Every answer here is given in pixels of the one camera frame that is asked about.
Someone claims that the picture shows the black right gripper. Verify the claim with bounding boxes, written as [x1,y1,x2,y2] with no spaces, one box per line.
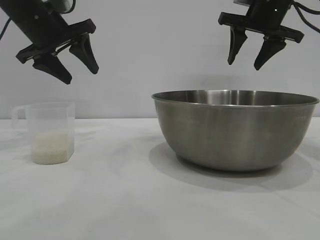
[217,0,305,72]

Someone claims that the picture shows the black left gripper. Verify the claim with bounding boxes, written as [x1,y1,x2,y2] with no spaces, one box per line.
[0,0,100,86]

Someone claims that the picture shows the clear plastic measuring cup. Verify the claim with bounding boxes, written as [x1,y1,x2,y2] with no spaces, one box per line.
[11,101,76,166]

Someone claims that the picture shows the stainless steel mixing bowl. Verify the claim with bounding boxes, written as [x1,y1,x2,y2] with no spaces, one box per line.
[151,89,320,172]

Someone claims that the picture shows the white uncooked rice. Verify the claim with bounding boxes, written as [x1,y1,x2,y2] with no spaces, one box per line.
[32,132,69,165]

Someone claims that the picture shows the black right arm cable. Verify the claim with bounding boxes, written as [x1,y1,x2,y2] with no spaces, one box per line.
[298,0,320,15]
[294,3,320,33]

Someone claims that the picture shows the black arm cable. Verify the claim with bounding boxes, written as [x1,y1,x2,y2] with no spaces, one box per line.
[294,3,320,33]
[0,18,12,39]
[298,0,320,15]

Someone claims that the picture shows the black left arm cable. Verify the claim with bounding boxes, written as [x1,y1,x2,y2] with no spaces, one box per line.
[0,18,12,39]

